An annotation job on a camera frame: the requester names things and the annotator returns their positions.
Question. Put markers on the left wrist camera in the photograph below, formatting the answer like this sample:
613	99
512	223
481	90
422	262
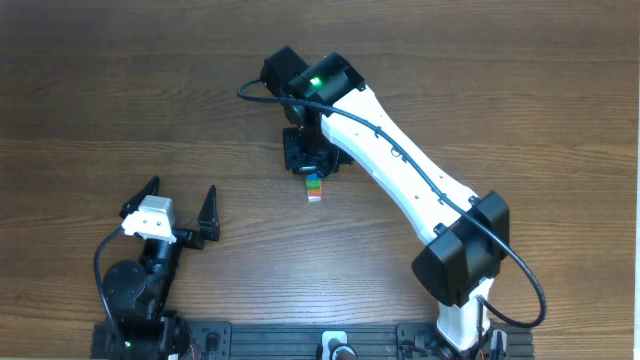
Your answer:
150	217

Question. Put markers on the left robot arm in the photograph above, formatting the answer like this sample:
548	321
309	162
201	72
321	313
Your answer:
135	290

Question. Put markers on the orange cube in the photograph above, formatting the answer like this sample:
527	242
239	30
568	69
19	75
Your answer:
315	189

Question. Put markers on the mounting rail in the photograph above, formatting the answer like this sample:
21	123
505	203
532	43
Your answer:
280	342

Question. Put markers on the green cube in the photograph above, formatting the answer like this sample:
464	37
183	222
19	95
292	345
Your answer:
315	183

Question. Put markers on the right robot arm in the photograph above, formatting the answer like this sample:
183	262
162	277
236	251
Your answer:
400	165

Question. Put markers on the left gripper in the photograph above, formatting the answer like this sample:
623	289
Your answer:
190	237

